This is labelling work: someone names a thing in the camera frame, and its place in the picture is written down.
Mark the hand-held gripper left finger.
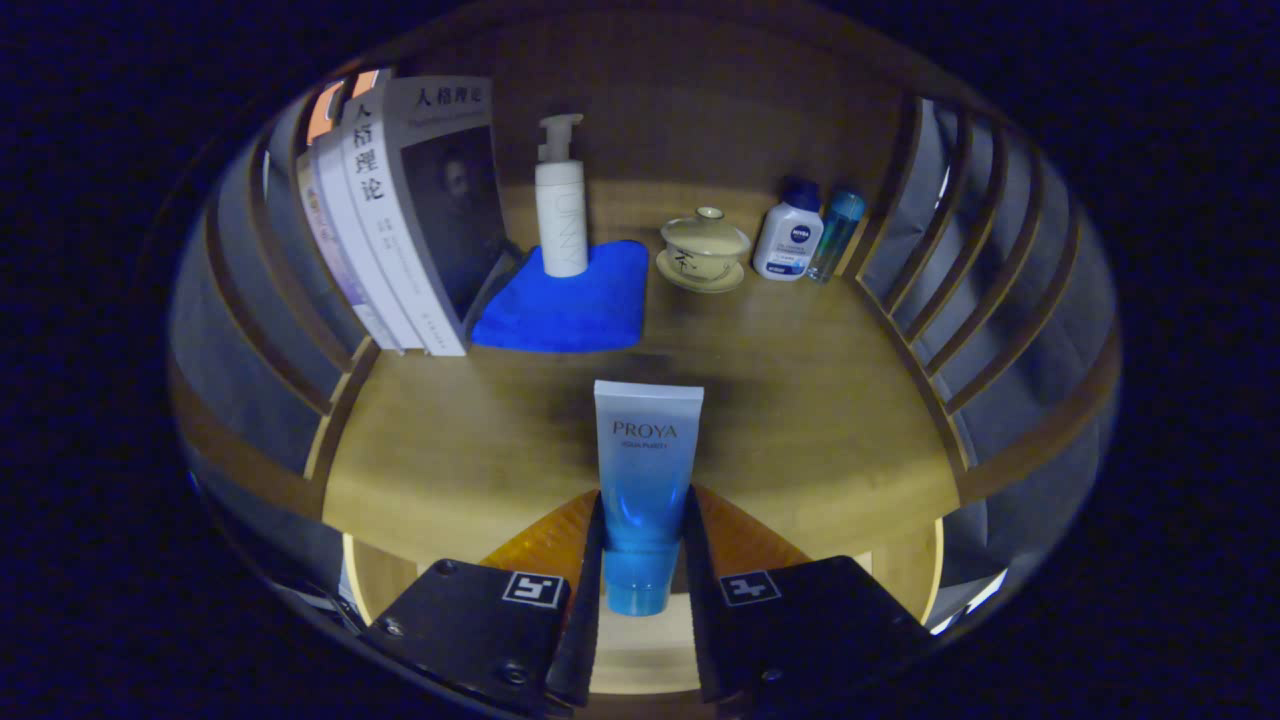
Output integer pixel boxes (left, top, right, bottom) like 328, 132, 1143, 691
360, 488, 608, 716

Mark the grey book with portrait cover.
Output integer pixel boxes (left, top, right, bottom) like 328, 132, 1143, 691
340, 75, 511, 358

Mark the blue cosmetic tube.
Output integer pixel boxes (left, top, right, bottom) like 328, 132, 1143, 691
593, 380, 705, 617

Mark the teal slim bottle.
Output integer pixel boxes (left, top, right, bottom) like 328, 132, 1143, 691
806, 190, 867, 285

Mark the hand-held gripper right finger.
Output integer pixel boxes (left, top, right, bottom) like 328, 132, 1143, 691
682, 483, 936, 713

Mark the white pump bottle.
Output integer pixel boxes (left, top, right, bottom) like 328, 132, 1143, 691
534, 113, 590, 279

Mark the beige lidded tea cup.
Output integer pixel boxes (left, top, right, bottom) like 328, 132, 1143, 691
655, 206, 753, 294

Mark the white-spined book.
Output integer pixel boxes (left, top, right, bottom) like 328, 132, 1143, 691
310, 80, 426, 351

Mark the wooden cabinet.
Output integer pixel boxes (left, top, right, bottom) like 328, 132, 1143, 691
165, 10, 1121, 641

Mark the purple-spined book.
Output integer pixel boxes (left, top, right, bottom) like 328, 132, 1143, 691
295, 150, 401, 353

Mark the wooden countertop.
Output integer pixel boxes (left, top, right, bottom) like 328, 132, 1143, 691
322, 180, 961, 571

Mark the white lotion bottle blue cap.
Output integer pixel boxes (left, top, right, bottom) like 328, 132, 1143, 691
752, 177, 825, 282

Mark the blue cloth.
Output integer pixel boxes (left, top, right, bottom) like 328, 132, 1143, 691
470, 240, 651, 354

